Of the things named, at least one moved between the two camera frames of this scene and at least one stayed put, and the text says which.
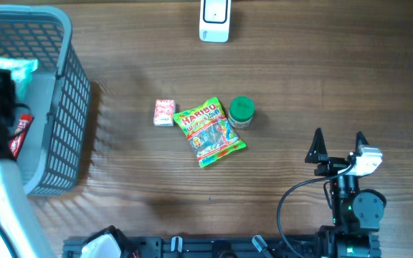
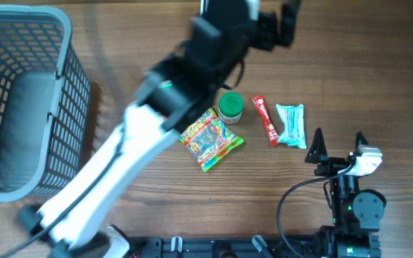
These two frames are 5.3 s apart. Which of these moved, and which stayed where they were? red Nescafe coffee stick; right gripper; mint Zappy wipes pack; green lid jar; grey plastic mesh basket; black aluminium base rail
Moved: red Nescafe coffee stick; green lid jar; mint Zappy wipes pack
Stayed: grey plastic mesh basket; black aluminium base rail; right gripper
